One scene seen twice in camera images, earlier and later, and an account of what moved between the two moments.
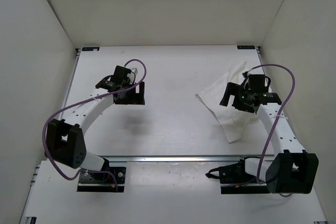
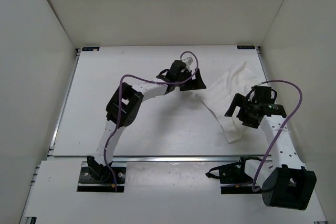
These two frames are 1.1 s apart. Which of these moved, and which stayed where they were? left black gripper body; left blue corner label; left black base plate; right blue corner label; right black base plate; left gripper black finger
Moved: left gripper black finger; left black gripper body
Stayed: left black base plate; left blue corner label; right blue corner label; right black base plate
